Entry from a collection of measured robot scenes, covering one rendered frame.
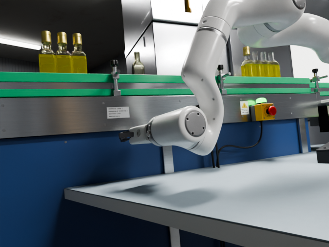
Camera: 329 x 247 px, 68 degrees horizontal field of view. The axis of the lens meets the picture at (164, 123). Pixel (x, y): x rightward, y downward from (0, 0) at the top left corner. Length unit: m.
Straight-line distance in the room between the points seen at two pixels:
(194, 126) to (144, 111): 0.40
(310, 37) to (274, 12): 0.21
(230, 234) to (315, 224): 0.12
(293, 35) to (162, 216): 0.68
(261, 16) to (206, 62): 0.21
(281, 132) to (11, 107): 1.13
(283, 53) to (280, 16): 1.07
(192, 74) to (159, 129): 0.16
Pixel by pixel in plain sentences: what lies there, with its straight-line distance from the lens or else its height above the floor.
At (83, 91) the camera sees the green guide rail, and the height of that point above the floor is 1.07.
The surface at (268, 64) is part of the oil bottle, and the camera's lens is 1.48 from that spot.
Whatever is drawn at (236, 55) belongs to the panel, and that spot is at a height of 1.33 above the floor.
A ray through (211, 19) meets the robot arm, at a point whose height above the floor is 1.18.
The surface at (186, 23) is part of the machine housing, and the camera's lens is 1.47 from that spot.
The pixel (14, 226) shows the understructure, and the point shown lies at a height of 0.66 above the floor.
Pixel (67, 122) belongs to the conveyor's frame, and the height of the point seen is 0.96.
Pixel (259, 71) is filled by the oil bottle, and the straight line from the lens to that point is 1.43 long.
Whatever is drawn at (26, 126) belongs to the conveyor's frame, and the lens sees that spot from 0.87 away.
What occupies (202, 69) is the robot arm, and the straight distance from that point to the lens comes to 0.62.
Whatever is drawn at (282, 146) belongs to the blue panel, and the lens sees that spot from 1.32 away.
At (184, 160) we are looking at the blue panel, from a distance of 0.99.
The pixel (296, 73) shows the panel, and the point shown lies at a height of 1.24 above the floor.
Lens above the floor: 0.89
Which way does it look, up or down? 3 degrees up
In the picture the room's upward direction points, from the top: 5 degrees counter-clockwise
